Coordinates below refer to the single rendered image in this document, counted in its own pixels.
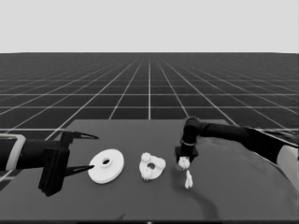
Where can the white round carrier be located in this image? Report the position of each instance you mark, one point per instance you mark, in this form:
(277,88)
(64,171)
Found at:
(158,173)

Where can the small white T-shaped piece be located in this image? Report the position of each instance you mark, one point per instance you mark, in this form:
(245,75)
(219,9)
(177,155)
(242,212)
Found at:
(188,183)

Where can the large thick white disc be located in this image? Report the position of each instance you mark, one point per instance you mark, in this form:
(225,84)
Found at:
(98,172)

